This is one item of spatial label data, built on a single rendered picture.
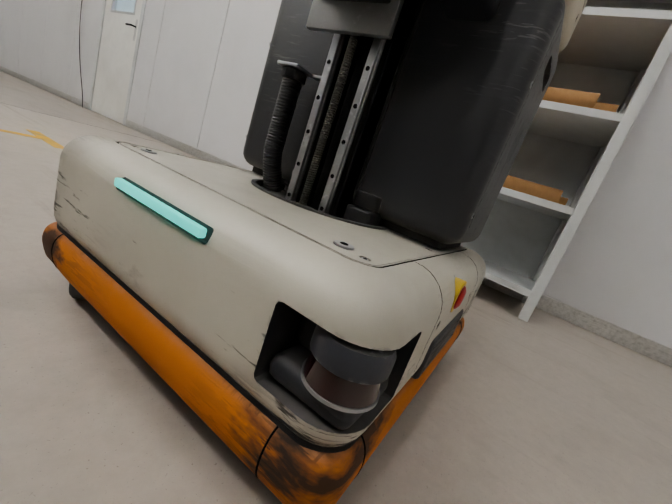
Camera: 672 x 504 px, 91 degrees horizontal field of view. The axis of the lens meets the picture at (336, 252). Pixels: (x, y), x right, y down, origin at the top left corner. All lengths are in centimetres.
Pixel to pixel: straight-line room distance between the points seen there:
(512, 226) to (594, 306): 56
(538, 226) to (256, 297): 189
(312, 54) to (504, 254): 163
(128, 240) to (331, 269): 29
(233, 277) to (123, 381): 27
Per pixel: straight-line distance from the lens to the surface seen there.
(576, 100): 178
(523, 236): 209
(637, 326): 220
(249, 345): 33
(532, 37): 62
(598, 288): 214
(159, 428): 50
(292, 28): 82
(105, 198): 54
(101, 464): 47
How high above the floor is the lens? 36
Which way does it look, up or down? 14 degrees down
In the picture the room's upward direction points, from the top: 19 degrees clockwise
